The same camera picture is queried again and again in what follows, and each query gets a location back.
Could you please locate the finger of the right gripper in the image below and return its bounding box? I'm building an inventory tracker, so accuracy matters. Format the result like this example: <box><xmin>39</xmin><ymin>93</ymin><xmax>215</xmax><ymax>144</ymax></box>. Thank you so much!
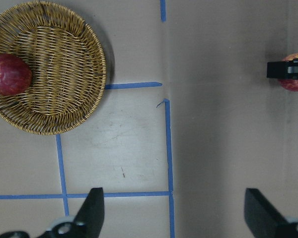
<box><xmin>266</xmin><ymin>58</ymin><xmax>298</xmax><ymax>80</ymax></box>

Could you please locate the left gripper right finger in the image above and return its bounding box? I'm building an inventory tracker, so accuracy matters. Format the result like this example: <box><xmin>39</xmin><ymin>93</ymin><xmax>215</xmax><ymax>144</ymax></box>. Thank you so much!
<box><xmin>244</xmin><ymin>188</ymin><xmax>291</xmax><ymax>238</ymax></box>

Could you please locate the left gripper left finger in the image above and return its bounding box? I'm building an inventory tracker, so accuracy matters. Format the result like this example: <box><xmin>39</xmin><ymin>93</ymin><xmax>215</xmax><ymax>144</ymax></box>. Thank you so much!
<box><xmin>74</xmin><ymin>187</ymin><xmax>105</xmax><ymax>238</ymax></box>

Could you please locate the yellow red apple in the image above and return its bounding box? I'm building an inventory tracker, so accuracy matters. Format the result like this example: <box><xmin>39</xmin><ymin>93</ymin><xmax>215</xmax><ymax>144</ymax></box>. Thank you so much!
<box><xmin>278</xmin><ymin>53</ymin><xmax>298</xmax><ymax>92</ymax></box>

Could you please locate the brown wicker basket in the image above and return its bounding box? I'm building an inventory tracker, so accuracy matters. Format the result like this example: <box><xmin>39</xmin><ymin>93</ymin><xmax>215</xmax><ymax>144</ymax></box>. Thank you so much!
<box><xmin>0</xmin><ymin>0</ymin><xmax>108</xmax><ymax>135</ymax></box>

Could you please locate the dark red apple in basket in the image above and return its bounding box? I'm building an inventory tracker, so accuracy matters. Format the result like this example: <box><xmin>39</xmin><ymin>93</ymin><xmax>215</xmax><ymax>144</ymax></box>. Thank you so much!
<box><xmin>0</xmin><ymin>53</ymin><xmax>32</xmax><ymax>96</ymax></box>

